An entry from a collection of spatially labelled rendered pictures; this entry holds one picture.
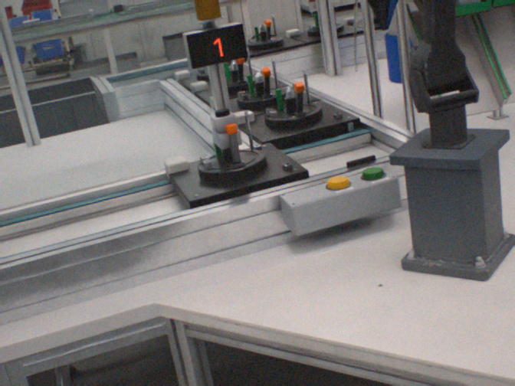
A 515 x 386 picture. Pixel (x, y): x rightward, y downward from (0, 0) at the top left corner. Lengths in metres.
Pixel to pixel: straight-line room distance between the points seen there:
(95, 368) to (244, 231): 1.61
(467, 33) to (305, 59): 1.16
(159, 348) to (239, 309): 1.70
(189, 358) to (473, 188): 0.56
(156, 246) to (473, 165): 0.57
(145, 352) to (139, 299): 1.59
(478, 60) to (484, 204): 0.55
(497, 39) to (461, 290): 0.73
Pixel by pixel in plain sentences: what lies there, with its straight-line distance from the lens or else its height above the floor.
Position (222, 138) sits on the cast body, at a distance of 1.52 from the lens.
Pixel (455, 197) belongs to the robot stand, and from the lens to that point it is 1.22.
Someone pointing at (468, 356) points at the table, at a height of 0.86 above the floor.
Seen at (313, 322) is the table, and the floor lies 0.86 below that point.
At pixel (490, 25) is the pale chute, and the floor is 1.13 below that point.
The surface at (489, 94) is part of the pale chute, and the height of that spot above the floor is 1.02.
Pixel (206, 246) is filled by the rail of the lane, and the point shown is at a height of 0.90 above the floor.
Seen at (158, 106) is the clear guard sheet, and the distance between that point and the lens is 1.66.
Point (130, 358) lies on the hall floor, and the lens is 2.94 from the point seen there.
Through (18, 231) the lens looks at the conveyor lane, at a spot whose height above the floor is 0.93.
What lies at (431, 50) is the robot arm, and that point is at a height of 1.21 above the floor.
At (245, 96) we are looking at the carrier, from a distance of 2.05.
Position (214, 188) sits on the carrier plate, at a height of 0.97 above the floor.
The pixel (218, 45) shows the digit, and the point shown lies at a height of 1.21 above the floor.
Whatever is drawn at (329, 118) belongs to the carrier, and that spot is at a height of 0.97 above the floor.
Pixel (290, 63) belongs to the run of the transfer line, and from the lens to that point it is 2.82.
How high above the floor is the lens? 1.45
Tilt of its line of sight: 20 degrees down
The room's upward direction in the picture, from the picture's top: 10 degrees counter-clockwise
